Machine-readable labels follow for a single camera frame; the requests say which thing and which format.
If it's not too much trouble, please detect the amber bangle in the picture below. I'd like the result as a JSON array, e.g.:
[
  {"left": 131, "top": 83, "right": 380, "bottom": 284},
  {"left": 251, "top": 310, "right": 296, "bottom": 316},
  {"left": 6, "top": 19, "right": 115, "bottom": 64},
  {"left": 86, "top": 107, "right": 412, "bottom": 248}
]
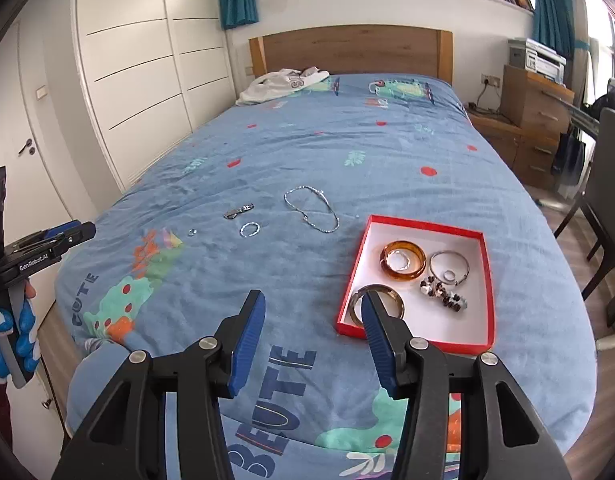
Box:
[{"left": 380, "top": 240, "right": 427, "bottom": 281}]

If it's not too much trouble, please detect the wooden headboard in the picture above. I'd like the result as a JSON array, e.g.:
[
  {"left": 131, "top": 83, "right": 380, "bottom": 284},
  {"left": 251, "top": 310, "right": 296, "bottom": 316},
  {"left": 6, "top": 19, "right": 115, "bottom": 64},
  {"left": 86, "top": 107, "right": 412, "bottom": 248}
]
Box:
[{"left": 248, "top": 25, "right": 454, "bottom": 86}]

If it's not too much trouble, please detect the dark blue bag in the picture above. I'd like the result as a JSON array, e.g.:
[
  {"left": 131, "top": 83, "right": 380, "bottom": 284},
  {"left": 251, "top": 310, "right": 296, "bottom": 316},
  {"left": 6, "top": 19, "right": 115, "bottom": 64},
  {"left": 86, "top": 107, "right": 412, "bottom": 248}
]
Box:
[{"left": 552, "top": 127, "right": 585, "bottom": 196}]

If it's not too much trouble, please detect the long teal curtain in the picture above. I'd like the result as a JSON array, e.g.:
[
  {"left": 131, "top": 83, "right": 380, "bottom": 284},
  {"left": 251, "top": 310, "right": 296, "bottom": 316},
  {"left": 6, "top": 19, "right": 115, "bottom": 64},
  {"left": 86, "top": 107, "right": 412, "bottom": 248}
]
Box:
[{"left": 531, "top": 0, "right": 575, "bottom": 58}]

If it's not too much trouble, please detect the silver chain necklace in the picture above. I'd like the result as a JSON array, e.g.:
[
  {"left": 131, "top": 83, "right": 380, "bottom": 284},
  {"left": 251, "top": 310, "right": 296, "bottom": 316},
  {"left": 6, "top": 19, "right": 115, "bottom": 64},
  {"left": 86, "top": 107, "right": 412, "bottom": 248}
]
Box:
[{"left": 284, "top": 186, "right": 339, "bottom": 234}]

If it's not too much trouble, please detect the thin silver bangle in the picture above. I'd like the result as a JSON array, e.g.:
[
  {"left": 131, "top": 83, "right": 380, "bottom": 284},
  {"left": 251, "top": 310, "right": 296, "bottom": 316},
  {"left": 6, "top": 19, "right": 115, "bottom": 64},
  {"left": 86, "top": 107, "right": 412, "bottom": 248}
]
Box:
[{"left": 429, "top": 251, "right": 471, "bottom": 286}]

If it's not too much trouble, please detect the brown beaded bracelet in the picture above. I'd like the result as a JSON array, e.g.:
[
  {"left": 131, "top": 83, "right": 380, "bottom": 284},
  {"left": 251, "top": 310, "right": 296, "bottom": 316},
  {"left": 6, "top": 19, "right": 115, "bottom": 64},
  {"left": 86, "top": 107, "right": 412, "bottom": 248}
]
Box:
[{"left": 420, "top": 275, "right": 469, "bottom": 313}]

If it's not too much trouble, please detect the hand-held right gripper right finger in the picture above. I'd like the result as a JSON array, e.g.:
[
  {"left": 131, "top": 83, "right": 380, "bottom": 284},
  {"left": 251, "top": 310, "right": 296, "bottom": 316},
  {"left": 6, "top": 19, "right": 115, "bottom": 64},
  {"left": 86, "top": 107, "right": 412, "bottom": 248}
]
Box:
[{"left": 360, "top": 291, "right": 571, "bottom": 480}]

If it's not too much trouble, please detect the dark brown bangle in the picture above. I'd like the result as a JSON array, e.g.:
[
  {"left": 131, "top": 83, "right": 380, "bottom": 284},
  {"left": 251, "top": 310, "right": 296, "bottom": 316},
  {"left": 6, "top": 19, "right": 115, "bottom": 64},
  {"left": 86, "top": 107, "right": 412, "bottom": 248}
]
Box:
[{"left": 348, "top": 284, "right": 405, "bottom": 328}]

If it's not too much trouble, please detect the white door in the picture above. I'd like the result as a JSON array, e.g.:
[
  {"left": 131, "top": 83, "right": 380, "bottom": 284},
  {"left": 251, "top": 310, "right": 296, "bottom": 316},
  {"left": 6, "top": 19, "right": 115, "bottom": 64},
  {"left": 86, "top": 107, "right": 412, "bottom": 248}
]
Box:
[{"left": 0, "top": 20, "right": 98, "bottom": 226}]

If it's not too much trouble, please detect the wooden dresser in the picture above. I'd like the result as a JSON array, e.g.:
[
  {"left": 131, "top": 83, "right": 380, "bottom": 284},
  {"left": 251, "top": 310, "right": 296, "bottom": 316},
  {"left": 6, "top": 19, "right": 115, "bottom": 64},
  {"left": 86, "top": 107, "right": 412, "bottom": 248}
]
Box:
[{"left": 501, "top": 64, "right": 575, "bottom": 177}]

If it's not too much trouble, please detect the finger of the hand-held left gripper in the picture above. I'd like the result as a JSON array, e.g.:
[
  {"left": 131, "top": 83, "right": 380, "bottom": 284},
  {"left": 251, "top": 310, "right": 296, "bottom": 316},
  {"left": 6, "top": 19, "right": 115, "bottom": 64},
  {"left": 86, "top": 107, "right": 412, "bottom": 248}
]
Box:
[
  {"left": 40, "top": 219, "right": 82, "bottom": 240},
  {"left": 52, "top": 221, "right": 97, "bottom": 253}
]

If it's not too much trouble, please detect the red shallow box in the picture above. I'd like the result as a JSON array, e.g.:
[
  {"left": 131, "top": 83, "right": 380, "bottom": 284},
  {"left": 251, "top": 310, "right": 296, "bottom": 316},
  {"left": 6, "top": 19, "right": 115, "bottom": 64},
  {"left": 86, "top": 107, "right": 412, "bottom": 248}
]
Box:
[{"left": 336, "top": 214, "right": 497, "bottom": 356}]

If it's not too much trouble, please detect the low wooden nightstand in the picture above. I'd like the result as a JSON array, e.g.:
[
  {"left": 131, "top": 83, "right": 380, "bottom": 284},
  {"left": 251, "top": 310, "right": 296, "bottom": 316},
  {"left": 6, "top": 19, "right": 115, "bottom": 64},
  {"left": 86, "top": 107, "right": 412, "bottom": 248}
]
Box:
[{"left": 467, "top": 110, "right": 525, "bottom": 163}]

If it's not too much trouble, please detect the grey chair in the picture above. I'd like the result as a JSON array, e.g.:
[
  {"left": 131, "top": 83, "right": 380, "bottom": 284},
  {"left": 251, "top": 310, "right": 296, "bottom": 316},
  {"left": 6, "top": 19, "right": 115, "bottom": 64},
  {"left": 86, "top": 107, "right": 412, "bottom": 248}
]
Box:
[{"left": 555, "top": 107, "right": 615, "bottom": 331}]

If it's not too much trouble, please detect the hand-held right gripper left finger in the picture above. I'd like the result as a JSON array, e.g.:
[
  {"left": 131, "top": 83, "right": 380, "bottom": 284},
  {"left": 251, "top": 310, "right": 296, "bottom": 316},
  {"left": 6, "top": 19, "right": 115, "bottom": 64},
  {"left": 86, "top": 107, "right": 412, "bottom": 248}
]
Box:
[{"left": 50, "top": 289, "right": 267, "bottom": 480}]

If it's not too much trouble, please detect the white garment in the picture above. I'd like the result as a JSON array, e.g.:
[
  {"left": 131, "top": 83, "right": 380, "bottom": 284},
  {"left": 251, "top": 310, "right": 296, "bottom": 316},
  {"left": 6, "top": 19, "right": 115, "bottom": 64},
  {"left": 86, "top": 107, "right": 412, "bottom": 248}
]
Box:
[{"left": 236, "top": 66, "right": 331, "bottom": 107}]

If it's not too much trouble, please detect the black cable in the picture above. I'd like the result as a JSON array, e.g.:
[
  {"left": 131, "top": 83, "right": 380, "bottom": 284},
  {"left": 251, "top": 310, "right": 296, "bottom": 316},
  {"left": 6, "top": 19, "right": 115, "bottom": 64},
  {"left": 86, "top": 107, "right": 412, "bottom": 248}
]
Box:
[{"left": 465, "top": 85, "right": 489, "bottom": 112}]

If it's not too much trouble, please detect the white wardrobe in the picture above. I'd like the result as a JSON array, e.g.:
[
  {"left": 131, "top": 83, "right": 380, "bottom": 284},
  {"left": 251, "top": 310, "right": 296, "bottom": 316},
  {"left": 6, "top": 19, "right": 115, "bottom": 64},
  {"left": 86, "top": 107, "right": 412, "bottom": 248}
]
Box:
[{"left": 72, "top": 0, "right": 238, "bottom": 193}]

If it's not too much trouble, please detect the window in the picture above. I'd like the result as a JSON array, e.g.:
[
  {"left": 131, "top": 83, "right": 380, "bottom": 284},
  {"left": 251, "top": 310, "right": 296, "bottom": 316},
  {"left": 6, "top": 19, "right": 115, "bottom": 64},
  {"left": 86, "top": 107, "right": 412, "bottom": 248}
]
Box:
[{"left": 582, "top": 0, "right": 615, "bottom": 106}]

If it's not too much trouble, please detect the person's left hand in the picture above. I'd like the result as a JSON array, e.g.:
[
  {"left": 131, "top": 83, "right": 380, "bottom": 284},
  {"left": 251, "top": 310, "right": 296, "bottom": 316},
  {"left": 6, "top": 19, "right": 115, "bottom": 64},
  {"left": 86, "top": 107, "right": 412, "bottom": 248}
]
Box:
[{"left": 0, "top": 280, "right": 39, "bottom": 386}]

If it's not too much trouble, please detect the white printer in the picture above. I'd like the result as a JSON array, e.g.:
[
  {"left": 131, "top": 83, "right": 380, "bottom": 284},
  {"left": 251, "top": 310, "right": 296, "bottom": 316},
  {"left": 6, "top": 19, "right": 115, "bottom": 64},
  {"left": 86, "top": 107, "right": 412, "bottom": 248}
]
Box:
[{"left": 507, "top": 37, "right": 568, "bottom": 85}]

